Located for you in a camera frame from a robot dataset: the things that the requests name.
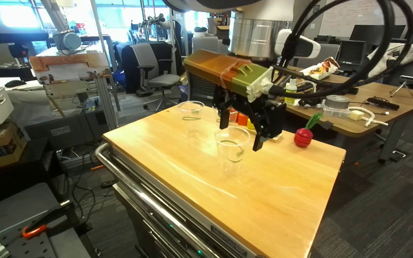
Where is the grey office chair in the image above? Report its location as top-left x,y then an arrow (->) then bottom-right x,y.
131,43 -> 181,111

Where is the wooden and aluminium frame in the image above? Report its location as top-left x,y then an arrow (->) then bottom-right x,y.
29,53 -> 121,132

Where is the orange and black clamp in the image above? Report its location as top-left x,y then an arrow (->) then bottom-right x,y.
22,200 -> 75,240

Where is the wooden desk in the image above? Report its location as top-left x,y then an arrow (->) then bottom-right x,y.
284,66 -> 413,164

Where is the clear plastic cup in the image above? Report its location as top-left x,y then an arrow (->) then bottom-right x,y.
177,100 -> 205,124
214,126 -> 251,172

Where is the bag of chips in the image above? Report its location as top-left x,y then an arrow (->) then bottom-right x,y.
299,56 -> 341,81

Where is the white hose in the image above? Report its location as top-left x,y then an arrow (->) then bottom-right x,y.
348,106 -> 389,128

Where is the small tripod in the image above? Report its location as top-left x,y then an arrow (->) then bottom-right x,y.
389,75 -> 413,99

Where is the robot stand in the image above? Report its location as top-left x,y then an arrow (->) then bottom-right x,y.
0,182 -> 96,258

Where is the window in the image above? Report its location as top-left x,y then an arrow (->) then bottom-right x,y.
0,0 -> 228,40

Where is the black hand tool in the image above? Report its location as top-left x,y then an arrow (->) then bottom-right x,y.
366,96 -> 400,111

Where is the white cloth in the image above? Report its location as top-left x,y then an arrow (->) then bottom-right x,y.
366,42 -> 413,78

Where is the whiteboard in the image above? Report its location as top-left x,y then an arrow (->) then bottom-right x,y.
319,0 -> 413,38

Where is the black cable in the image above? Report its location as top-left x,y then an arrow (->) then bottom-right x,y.
59,145 -> 118,224

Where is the roll of grey tape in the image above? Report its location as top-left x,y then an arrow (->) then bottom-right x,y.
324,95 -> 351,110

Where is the red toy radish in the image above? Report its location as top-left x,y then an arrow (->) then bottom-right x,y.
294,112 -> 324,148

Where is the tool cart with wooden top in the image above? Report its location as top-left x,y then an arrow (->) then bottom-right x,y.
94,102 -> 347,258

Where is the chrome cart handle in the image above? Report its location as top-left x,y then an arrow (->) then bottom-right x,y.
94,142 -> 225,258

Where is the small white bottle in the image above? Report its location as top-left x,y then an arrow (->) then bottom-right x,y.
284,78 -> 298,106

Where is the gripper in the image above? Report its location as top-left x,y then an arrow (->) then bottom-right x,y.
213,87 -> 287,152

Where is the clear plastic box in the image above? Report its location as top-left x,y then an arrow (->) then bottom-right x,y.
323,106 -> 351,118

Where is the black computer mouse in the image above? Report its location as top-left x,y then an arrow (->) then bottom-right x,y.
5,79 -> 27,89

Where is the row of monitors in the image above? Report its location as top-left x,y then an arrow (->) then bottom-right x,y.
337,22 -> 413,66

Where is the black mesh chair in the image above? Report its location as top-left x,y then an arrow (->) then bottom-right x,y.
186,71 -> 217,107

